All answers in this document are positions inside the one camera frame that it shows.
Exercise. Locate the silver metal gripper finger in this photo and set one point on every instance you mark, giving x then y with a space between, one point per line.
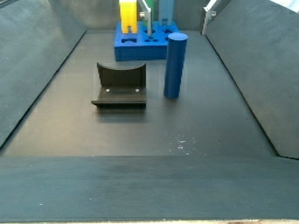
145 14

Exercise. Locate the dark blue round cylinder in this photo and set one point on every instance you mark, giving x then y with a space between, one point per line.
173 64

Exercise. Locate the green round cylinder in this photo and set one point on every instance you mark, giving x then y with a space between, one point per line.
155 10

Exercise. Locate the blue shape sorting board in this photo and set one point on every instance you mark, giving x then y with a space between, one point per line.
137 46

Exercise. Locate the yellow rectangular block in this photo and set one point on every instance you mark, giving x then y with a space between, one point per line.
127 7

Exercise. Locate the light blue oblong block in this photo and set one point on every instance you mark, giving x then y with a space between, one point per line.
165 12

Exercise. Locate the black curved cradle stand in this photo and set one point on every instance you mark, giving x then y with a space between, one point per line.
121 87

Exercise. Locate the silver metal corner bracket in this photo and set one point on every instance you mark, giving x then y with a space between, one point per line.
208 14

